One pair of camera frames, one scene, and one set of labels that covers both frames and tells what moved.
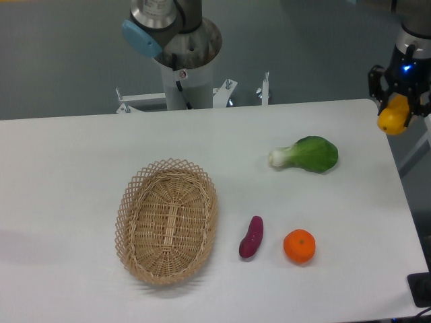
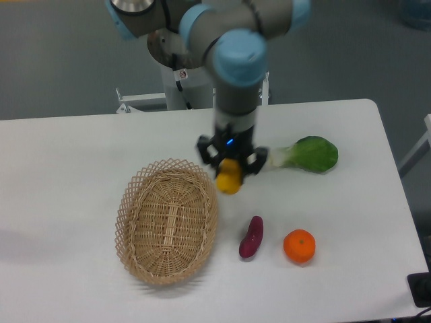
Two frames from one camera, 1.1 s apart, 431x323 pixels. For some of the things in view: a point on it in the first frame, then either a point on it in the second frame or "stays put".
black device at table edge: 420,286 stays put
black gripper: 408,73 -> 232,144
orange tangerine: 299,245 stays put
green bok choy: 314,154 stays put
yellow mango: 392,118 -> 229,175
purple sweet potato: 255,231 stays put
